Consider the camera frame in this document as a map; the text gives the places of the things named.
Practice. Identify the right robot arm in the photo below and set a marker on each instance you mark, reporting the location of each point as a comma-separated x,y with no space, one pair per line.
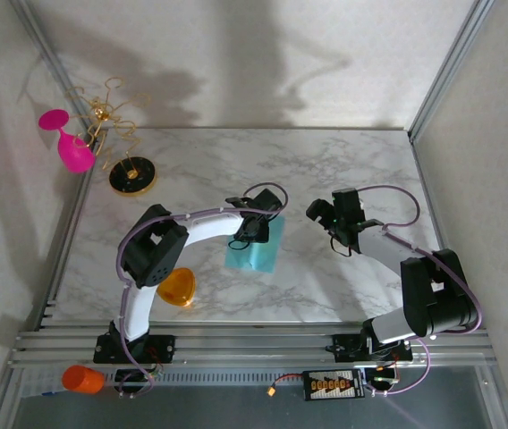
433,295

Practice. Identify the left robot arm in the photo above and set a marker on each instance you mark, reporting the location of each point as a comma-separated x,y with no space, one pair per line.
155,263

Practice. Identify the orange triangular bowl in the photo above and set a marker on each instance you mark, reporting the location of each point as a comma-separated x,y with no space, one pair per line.
180,290

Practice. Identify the small black controller board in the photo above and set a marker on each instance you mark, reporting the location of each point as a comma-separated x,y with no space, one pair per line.
131,377
381,375

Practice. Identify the black power distribution board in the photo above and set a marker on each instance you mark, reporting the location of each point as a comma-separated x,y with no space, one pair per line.
332,385

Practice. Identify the pink plastic wine glass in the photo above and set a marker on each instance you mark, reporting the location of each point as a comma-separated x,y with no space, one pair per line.
75,154

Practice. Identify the orange plastic cup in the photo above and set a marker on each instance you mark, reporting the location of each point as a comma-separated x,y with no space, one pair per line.
82,380

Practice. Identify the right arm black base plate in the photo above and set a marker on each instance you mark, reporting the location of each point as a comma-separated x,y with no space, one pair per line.
348,347

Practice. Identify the wide aluminium mounting rail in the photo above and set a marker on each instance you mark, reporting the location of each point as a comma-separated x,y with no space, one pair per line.
254,346

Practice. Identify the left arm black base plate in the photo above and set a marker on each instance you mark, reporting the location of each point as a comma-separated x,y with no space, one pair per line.
160,346

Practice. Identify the aluminium frame post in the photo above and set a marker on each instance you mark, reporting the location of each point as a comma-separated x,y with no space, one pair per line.
446,67
48,53

